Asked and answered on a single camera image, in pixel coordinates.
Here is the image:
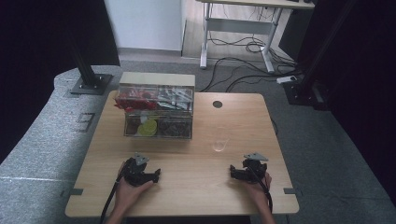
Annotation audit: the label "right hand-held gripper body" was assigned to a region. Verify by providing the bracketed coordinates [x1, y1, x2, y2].
[238, 151, 270, 185]

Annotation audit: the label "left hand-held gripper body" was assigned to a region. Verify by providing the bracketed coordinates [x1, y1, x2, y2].
[122, 152, 154, 188]

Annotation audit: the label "clear glass cup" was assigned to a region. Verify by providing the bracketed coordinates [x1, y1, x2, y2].
[212, 125, 232, 153]

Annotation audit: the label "clear acrylic organizer box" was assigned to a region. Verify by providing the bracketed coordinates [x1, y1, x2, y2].
[114, 71, 197, 141]

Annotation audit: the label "person's right hand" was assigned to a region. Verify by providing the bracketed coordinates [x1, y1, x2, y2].
[242, 172, 274, 210]

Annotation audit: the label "person's left hand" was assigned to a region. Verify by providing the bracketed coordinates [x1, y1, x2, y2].
[113, 161, 155, 217]

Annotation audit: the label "yellow-green round packet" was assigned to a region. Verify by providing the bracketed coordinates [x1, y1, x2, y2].
[136, 119, 159, 137]

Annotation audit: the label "pile of dark brown packets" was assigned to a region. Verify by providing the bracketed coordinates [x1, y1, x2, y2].
[158, 119, 191, 138]

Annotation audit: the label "pile of red packets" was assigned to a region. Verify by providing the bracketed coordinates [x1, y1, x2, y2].
[114, 87, 159, 114]

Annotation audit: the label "grey floor socket plate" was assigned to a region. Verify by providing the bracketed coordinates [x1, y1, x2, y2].
[76, 112, 96, 133]

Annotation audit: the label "pile of silver packets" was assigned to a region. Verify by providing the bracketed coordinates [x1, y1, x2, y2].
[156, 87, 194, 111]

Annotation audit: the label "white power strip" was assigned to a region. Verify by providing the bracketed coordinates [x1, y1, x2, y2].
[276, 75, 298, 85]

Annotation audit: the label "black metal stand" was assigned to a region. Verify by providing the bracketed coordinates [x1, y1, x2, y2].
[65, 29, 114, 96]
[281, 0, 359, 112]

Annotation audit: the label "white-legged desk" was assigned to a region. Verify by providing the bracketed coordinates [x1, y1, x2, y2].
[195, 0, 316, 75]

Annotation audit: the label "black curtain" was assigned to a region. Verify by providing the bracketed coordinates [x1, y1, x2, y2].
[278, 0, 396, 204]
[0, 0, 121, 164]

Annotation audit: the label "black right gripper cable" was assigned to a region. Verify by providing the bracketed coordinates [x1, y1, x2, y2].
[247, 166, 275, 215]

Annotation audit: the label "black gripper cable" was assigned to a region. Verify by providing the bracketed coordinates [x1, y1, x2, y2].
[99, 159, 131, 224]
[247, 166, 275, 215]

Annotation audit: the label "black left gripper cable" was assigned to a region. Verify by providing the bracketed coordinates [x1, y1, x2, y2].
[99, 159, 131, 224]

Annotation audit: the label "black floor cable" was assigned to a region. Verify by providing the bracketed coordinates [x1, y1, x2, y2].
[225, 72, 303, 93]
[199, 56, 275, 93]

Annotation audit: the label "coiled black cables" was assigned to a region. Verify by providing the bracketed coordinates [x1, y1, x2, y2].
[207, 31, 297, 68]

